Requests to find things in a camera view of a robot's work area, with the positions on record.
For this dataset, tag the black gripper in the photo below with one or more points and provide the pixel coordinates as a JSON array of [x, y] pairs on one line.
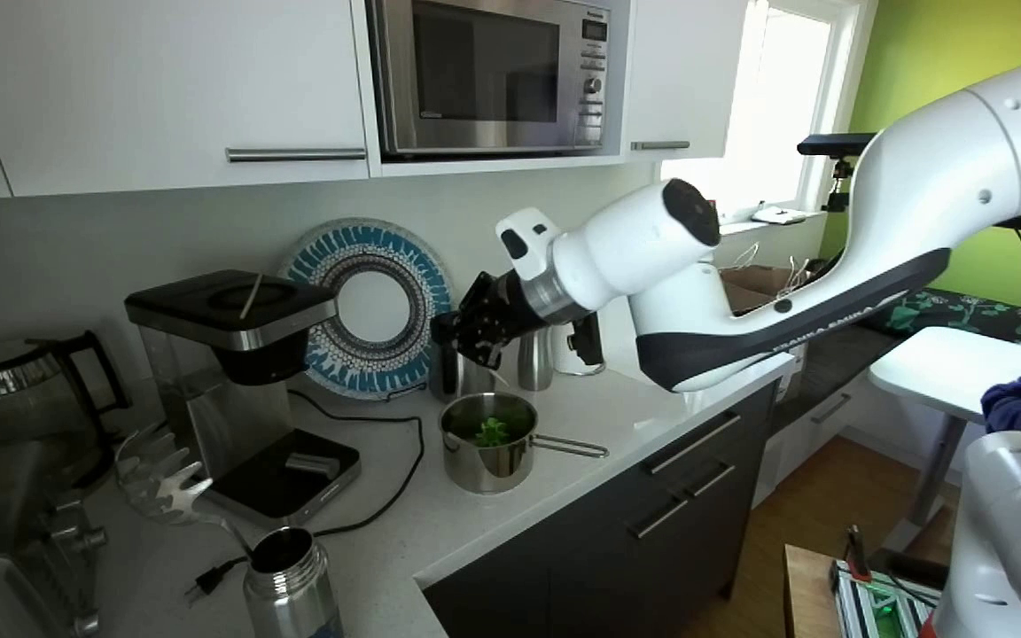
[[513, 309]]

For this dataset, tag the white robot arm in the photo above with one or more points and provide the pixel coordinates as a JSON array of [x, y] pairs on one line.
[[948, 179]]

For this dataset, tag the silver metal cup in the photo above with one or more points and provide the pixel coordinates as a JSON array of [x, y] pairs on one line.
[[535, 363]]

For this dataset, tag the green toy vegetable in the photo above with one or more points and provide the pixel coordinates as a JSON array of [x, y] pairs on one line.
[[489, 429]]

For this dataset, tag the blue patterned white plate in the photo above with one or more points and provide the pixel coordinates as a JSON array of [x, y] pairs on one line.
[[373, 307]]

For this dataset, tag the dark base cabinet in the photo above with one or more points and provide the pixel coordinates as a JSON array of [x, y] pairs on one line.
[[604, 545]]

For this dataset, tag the black silver coffee maker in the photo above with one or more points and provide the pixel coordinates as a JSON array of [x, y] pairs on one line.
[[229, 312]]

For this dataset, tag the stainless steel microwave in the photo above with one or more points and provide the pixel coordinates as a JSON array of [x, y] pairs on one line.
[[487, 73]]

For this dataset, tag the narrow white cabinet door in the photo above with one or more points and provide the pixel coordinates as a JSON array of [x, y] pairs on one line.
[[682, 73]]

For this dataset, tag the clear glass juicer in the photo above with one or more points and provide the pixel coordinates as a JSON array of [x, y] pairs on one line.
[[160, 485]]

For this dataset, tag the bright window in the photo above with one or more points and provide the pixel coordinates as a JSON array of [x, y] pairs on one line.
[[787, 95]]

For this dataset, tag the wide white cabinet door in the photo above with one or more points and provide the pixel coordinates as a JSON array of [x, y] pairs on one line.
[[156, 83]]

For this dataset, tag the glass coffee carafe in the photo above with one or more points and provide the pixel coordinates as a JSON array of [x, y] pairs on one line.
[[16, 401]]

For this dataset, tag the white table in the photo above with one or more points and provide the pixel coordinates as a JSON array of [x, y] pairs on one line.
[[948, 365]]

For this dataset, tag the green white box stack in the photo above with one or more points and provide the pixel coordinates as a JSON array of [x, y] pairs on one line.
[[883, 603]]

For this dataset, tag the black mount bar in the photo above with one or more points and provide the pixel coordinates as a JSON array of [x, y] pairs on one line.
[[833, 143]]

